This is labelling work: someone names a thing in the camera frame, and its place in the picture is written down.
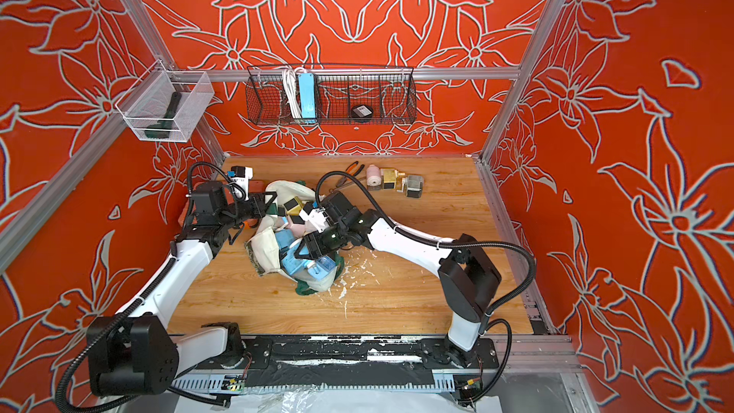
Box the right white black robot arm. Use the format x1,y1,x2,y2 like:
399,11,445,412
294,191,502,354

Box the pink pencil sharpener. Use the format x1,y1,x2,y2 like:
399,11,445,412
365,164,382,189

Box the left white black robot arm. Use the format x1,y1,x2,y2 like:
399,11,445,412
86,181,276,397

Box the cream tote bag green handles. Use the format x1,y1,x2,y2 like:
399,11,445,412
245,181,344,296

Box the orange plastic tool case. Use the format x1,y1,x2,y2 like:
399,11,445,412
179,180,265,229

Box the orange handled pliers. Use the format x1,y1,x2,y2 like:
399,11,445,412
336,161,365,187

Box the yellow pencil sharpener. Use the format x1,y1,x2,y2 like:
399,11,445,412
380,167,406,192

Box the black wire wall basket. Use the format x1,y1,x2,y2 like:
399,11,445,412
245,63,418,126

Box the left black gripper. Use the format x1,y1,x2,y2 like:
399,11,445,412
217,190,275,231

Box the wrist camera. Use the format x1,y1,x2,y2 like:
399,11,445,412
227,166,253,200
299,206,330,234

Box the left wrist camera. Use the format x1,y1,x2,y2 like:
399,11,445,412
227,166,253,200

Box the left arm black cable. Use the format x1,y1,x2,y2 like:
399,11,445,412
54,161,248,413

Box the grey clear pencil sharpener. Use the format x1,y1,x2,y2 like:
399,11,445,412
403,175,424,199

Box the light blue box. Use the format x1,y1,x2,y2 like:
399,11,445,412
298,73,317,122

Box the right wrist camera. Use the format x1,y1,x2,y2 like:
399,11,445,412
299,206,330,234

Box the clear acrylic wall bin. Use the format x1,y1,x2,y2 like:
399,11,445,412
115,60,214,143

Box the white coiled cable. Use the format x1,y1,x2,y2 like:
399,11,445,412
282,68,302,120

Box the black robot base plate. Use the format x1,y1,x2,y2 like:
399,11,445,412
193,333,501,389

